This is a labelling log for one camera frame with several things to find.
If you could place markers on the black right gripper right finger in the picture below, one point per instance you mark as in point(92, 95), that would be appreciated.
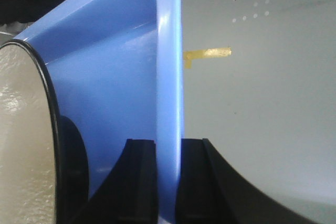
point(211, 191)

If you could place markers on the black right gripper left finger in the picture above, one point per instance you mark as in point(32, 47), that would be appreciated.
point(129, 193)

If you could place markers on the beige plate with black rim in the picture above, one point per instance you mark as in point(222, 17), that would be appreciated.
point(44, 167)

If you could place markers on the blue plastic tray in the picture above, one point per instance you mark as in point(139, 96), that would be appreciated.
point(116, 66)

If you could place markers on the yellow tape strip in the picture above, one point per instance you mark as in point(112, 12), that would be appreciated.
point(189, 56)

